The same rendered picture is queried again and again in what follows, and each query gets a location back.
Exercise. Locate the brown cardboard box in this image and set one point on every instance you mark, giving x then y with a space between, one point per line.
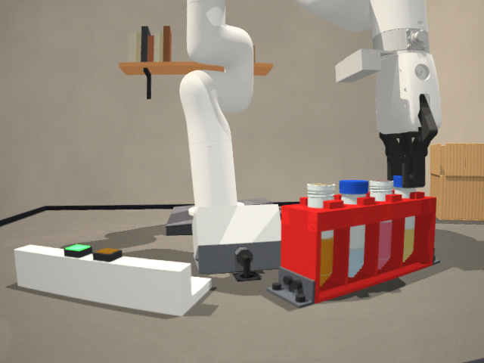
458 183

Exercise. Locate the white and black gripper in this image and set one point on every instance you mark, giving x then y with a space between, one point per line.
407 87

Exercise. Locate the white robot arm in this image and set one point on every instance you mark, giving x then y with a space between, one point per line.
397 25

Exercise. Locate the dark grey bolted mounting bracket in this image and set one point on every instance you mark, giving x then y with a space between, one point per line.
288 294

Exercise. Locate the red tube rack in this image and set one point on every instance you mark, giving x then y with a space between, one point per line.
301 228

